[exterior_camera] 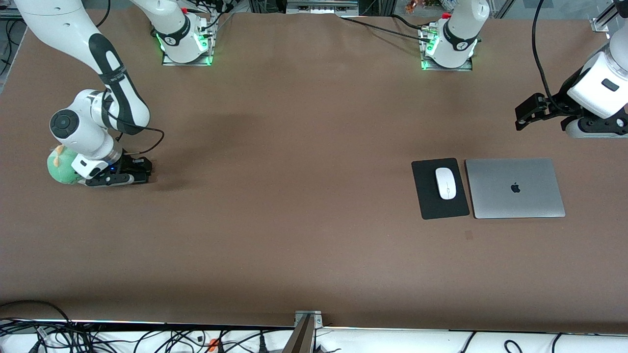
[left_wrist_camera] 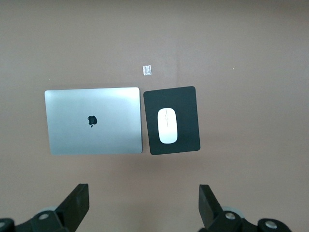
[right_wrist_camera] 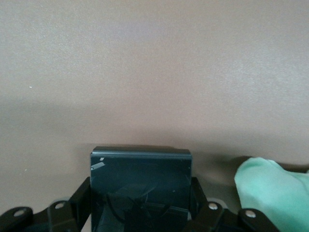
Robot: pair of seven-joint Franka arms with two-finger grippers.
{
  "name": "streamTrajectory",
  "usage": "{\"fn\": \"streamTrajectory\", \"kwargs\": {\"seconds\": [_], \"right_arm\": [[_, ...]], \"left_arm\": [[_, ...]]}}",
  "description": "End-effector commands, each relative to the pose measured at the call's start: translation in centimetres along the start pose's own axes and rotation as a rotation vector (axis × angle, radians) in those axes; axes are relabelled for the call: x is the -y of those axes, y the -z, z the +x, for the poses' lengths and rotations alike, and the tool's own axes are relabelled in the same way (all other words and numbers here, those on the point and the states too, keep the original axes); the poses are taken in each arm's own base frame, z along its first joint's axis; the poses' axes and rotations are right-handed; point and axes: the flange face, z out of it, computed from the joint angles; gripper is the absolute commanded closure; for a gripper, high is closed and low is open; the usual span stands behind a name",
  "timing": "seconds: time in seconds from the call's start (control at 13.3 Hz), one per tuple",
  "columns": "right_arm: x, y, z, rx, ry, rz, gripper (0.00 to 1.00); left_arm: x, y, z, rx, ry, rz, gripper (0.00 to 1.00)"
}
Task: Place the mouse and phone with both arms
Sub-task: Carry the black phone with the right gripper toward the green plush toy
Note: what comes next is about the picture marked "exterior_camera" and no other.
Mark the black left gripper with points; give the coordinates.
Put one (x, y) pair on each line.
(556, 106)

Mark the aluminium frame bracket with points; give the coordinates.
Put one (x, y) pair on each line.
(321, 6)

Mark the green dinosaur plush toy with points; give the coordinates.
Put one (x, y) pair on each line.
(59, 169)

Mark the silver laptop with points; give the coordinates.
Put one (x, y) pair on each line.
(515, 189)

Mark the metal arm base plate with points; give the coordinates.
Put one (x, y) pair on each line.
(186, 61)
(446, 66)

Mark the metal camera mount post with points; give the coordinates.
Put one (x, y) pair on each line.
(306, 338)

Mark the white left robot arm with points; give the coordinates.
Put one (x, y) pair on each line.
(458, 34)

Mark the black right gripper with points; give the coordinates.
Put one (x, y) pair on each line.
(128, 163)

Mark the black mouse pad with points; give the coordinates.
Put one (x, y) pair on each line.
(427, 196)

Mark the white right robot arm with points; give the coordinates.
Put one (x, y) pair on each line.
(73, 34)

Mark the white computer mouse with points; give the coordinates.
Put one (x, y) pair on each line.
(445, 183)

